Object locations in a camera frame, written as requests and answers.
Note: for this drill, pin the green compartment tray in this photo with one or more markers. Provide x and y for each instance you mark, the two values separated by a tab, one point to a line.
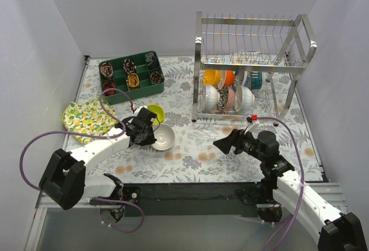
123	94

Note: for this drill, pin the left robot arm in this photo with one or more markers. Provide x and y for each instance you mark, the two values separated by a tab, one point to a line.
65	179

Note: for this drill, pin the lemon print cloth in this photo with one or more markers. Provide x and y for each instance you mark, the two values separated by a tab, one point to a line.
87	118

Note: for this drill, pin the pink brown rolled tie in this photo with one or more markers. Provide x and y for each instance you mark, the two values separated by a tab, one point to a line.
106	70

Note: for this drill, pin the dark grey rolled tie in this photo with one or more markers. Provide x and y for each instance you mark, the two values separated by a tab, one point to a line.
151	60

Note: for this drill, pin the red black rolled tie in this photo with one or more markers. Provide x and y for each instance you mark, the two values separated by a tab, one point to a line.
108	87

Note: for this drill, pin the teal bowl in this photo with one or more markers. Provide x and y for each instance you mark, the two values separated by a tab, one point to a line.
256	80

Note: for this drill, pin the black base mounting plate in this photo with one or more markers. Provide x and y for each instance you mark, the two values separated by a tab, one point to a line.
245	199

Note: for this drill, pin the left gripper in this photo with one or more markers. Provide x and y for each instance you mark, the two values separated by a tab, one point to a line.
145	135

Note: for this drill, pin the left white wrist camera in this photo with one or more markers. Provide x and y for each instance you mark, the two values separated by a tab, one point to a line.
138	109

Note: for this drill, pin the yellow black rolled tie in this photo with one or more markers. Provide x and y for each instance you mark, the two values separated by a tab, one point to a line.
133	81

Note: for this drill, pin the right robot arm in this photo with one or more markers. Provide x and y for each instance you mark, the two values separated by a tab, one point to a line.
329	227

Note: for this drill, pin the dark floral rolled tie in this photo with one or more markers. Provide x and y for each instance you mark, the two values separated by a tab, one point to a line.
129	66

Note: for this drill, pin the blue floral white bowl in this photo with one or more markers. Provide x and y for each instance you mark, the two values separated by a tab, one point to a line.
242	78

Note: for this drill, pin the white ribbed bowl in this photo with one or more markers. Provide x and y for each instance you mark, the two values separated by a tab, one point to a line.
210	97

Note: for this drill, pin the floral table mat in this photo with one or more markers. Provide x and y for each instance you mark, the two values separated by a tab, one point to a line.
193	157

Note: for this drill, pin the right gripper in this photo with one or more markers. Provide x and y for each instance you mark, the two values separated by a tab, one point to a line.
236	141

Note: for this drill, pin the dark floral pink bowl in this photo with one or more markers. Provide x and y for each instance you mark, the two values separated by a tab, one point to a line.
227	99

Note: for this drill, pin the light blue white bowl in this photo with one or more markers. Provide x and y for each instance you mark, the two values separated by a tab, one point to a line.
244	99

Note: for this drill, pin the lime green bowl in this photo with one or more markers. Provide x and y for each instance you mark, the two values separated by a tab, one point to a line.
155	108
159	119

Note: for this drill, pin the beige bowl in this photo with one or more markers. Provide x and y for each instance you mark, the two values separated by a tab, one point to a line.
165	137

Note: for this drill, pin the steel two-tier dish rack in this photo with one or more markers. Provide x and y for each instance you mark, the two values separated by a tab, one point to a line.
251	44

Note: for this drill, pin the yellow orange bowl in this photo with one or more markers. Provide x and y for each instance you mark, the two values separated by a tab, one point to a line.
211	77

